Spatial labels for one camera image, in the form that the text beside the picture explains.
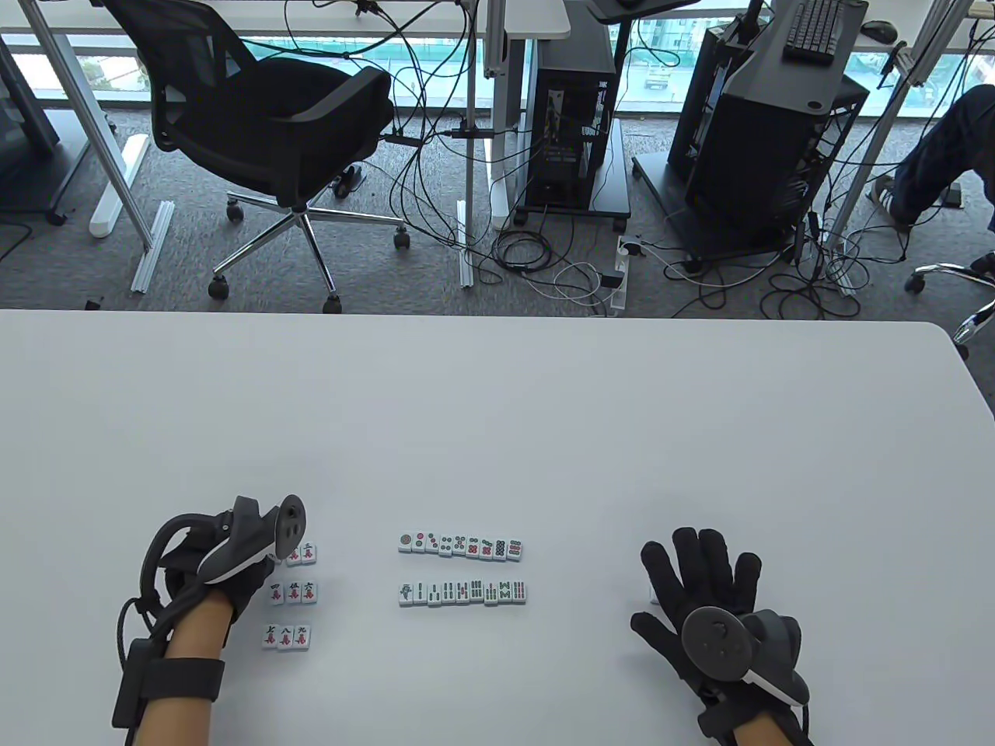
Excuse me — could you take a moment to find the black white striped sneaker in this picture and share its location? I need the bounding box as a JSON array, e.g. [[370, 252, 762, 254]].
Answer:
[[868, 175, 912, 232]]

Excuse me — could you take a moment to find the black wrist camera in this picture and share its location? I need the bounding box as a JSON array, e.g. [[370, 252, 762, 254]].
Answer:
[[697, 695, 759, 741]]

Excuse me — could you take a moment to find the black keyboard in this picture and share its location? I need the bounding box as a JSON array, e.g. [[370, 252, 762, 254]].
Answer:
[[782, 0, 850, 63]]

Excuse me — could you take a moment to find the person's left forearm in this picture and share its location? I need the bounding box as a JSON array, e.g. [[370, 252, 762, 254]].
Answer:
[[124, 594, 234, 746]]

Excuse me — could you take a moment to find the black mesh office chair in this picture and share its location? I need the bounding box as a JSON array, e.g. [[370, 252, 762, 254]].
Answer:
[[101, 0, 411, 314], [904, 250, 995, 360]]

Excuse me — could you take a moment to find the white standing desk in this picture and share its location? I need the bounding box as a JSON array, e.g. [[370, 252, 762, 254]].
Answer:
[[0, 0, 572, 238]]

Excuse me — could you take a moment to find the person's left hand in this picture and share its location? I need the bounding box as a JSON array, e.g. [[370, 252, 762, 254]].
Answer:
[[159, 528, 273, 626]]

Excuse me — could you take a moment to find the person's right hand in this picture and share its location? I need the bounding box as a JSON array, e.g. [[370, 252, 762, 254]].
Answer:
[[630, 528, 809, 743]]

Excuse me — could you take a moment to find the dark grey equipment cart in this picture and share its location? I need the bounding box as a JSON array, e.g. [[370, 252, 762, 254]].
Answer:
[[0, 35, 94, 228]]

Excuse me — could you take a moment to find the black wheeled computer cart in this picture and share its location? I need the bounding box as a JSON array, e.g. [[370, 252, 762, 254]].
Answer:
[[631, 152, 826, 274], [511, 117, 632, 232]]

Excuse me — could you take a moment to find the white power strip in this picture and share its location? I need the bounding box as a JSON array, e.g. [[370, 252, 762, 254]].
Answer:
[[610, 235, 634, 313]]

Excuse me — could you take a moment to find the grey hand tracking controller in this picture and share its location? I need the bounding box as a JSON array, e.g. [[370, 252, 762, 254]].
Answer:
[[683, 606, 811, 706], [138, 494, 306, 615]]

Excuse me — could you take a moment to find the tangle of black cables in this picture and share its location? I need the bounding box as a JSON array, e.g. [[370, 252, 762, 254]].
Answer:
[[661, 179, 910, 321], [284, 0, 623, 315]]

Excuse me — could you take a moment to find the black computer tower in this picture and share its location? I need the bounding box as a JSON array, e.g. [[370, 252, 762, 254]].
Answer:
[[525, 67, 615, 209], [669, 23, 870, 257]]

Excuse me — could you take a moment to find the black strapped forearm box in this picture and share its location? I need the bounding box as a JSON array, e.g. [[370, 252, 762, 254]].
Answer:
[[113, 639, 226, 730]]

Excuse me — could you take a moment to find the black monitor stand with tray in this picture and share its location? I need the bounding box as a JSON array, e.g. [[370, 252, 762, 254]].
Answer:
[[727, 0, 870, 117], [536, 0, 700, 75]]

